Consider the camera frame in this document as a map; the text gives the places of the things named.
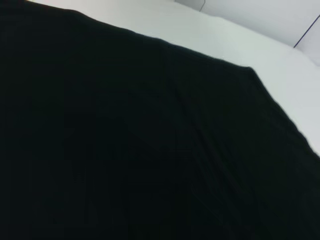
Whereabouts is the black t-shirt with FREE print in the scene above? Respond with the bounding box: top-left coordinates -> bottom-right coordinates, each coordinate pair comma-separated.
0,0 -> 320,240

